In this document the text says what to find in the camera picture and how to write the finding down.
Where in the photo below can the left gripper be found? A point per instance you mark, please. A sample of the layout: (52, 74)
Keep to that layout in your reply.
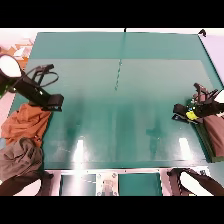
(53, 102)

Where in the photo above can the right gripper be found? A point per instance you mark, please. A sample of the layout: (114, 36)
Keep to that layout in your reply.
(185, 112)

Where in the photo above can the brown polo shirt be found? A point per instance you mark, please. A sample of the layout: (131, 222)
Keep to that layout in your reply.
(215, 133)

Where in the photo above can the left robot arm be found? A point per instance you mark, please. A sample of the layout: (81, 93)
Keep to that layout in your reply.
(23, 85)

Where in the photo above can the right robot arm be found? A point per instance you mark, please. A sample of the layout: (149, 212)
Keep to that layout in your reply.
(200, 183)

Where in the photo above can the orange garment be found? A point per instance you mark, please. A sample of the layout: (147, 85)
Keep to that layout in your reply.
(25, 121)

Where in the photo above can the cardboard boxes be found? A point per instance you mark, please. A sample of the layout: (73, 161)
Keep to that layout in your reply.
(18, 53)

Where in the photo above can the olive grey garment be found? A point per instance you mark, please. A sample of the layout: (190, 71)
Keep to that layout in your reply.
(18, 158)

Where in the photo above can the silver frame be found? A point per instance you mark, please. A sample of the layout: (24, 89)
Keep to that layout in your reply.
(106, 183)

